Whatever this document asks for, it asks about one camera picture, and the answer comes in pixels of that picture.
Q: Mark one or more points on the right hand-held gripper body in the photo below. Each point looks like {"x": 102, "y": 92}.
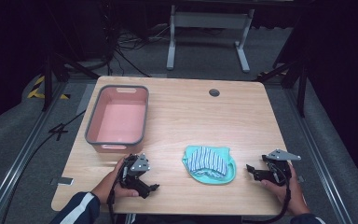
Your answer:
{"x": 278, "y": 169}

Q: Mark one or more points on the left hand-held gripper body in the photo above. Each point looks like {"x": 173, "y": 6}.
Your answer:
{"x": 138, "y": 165}

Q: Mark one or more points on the pink storage bin grey rim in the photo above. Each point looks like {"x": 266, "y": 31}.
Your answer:
{"x": 121, "y": 123}

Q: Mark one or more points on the teal and striped cloth garment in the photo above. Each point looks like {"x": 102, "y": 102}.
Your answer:
{"x": 208, "y": 161}

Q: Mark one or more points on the person's right hand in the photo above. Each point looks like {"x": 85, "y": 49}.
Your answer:
{"x": 293, "y": 196}

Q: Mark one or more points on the person's left hand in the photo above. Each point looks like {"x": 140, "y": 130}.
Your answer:
{"x": 108, "y": 186}

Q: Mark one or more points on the black metal stand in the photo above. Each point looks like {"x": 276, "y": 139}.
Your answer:
{"x": 301, "y": 87}
{"x": 47, "y": 81}

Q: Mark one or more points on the grey round table grommet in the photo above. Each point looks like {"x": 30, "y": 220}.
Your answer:
{"x": 214, "y": 92}

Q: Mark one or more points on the yellow black hazard tape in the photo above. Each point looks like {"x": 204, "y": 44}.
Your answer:
{"x": 37, "y": 91}

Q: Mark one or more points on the aluminium floor rail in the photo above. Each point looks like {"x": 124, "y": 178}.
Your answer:
{"x": 320, "y": 161}
{"x": 18, "y": 161}

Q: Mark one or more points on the small metal table bracket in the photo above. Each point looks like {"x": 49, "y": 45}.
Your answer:
{"x": 62, "y": 181}

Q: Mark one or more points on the grey metal desk frame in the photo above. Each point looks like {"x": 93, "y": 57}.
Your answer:
{"x": 209, "y": 20}

